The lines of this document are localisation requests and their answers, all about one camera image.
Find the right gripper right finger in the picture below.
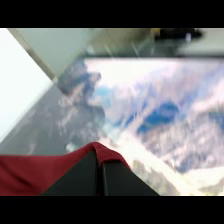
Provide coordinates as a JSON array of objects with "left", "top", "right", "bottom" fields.
[{"left": 101, "top": 161, "right": 160, "bottom": 197}]

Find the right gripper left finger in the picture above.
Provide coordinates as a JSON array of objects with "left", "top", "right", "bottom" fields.
[{"left": 41, "top": 150, "right": 100, "bottom": 197}]

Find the red garment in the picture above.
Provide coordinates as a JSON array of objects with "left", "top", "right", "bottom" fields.
[{"left": 0, "top": 141, "right": 132, "bottom": 197}]

